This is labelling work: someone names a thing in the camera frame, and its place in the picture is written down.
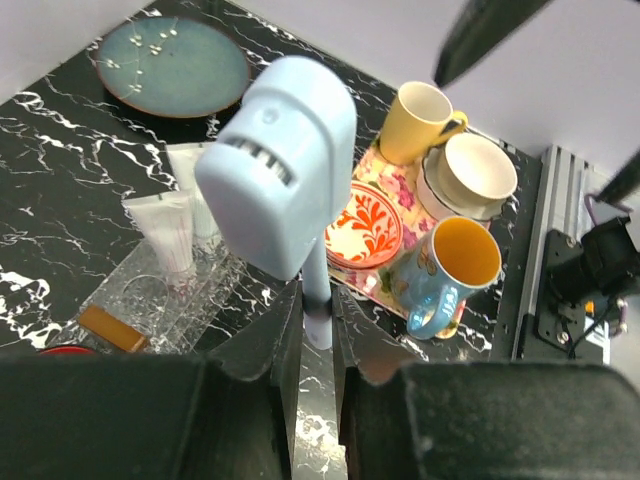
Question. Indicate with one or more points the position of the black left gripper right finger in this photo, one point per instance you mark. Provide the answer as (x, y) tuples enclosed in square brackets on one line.
[(402, 418)]

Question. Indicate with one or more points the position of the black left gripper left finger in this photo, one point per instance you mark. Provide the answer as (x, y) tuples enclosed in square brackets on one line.
[(226, 414)]

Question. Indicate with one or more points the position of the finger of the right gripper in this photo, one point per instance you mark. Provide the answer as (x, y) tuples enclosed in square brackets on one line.
[(624, 183), (479, 28)]

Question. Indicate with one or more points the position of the red cup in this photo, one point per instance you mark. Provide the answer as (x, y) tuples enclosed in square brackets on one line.
[(66, 350)]

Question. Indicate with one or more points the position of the clear acrylic toothbrush holder rack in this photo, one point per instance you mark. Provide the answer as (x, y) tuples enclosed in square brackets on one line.
[(171, 310)]

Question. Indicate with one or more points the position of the white toothpaste tube red cap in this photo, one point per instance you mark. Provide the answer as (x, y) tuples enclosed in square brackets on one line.
[(166, 222)]

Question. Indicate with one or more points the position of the white toothbrush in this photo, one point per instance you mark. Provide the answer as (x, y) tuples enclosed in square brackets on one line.
[(279, 174)]

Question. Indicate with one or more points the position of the white toothpaste tube black cap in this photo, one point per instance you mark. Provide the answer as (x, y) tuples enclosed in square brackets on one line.
[(183, 158)]

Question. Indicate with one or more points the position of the floral rectangular tray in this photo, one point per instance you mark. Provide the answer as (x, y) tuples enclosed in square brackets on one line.
[(398, 183)]

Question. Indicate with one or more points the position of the yellow cup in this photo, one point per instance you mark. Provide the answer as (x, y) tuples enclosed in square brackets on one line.
[(421, 116)]

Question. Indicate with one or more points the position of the white small bowl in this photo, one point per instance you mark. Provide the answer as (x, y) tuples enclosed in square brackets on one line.
[(468, 176)]

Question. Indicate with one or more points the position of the blue mug yellow inside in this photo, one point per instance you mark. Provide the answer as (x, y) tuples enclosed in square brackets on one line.
[(455, 259)]

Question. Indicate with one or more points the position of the orange floral bowl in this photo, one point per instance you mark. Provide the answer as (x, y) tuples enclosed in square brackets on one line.
[(368, 232)]

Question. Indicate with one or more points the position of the teal ceramic plate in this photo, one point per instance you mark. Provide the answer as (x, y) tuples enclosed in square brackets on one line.
[(173, 67)]

